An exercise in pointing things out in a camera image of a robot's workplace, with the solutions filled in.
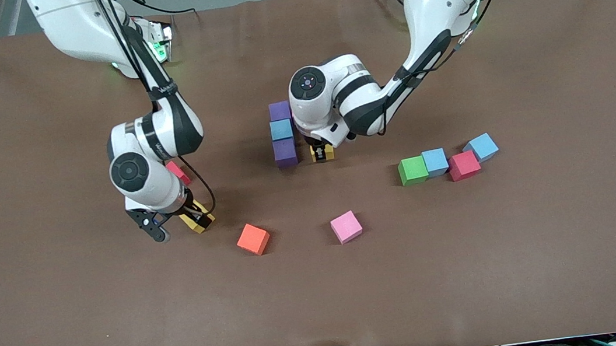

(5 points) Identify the red foam cube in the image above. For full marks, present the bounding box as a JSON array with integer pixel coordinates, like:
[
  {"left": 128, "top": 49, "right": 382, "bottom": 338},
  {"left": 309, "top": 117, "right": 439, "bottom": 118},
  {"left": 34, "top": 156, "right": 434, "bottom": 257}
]
[
  {"left": 166, "top": 158, "right": 193, "bottom": 189},
  {"left": 447, "top": 150, "right": 483, "bottom": 183}
]

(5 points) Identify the green foam cube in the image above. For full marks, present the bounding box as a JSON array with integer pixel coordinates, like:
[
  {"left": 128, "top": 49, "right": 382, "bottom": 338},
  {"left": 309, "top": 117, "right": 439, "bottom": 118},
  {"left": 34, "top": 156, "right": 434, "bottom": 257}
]
[{"left": 396, "top": 155, "right": 431, "bottom": 187}]

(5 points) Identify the purple foam cube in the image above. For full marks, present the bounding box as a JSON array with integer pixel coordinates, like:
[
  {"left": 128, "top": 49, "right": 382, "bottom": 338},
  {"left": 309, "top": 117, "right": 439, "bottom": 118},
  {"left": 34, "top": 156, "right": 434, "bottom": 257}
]
[
  {"left": 272, "top": 138, "right": 299, "bottom": 169},
  {"left": 268, "top": 100, "right": 293, "bottom": 123}
]

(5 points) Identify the pink foam cube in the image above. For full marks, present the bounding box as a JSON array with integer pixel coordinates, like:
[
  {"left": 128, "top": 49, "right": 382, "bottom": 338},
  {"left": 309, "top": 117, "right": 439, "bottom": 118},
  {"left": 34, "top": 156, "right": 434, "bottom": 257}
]
[{"left": 329, "top": 209, "right": 365, "bottom": 246}]

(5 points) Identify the yellow foam cube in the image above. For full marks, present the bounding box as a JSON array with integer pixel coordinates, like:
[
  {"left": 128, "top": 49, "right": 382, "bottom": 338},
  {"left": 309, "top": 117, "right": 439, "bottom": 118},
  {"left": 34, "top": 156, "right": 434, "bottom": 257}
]
[
  {"left": 178, "top": 198, "right": 217, "bottom": 236},
  {"left": 311, "top": 144, "right": 337, "bottom": 165}
]

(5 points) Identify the brown table cover mat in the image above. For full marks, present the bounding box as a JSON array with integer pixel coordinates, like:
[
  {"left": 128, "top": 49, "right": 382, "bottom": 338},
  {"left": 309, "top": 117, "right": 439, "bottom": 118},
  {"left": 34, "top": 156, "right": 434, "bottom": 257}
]
[{"left": 0, "top": 0, "right": 616, "bottom": 346}]

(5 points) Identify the orange foam cube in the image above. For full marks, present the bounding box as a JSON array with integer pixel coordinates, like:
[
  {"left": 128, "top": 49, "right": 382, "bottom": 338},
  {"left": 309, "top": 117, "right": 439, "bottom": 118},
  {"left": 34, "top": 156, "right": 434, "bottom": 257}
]
[{"left": 234, "top": 221, "right": 273, "bottom": 258}]

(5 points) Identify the blue foam cube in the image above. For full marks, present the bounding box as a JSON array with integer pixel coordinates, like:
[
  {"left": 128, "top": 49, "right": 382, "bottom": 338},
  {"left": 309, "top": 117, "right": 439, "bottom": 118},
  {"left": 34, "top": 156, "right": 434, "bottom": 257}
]
[
  {"left": 421, "top": 147, "right": 451, "bottom": 178},
  {"left": 461, "top": 132, "right": 501, "bottom": 165},
  {"left": 269, "top": 118, "right": 296, "bottom": 142}
]

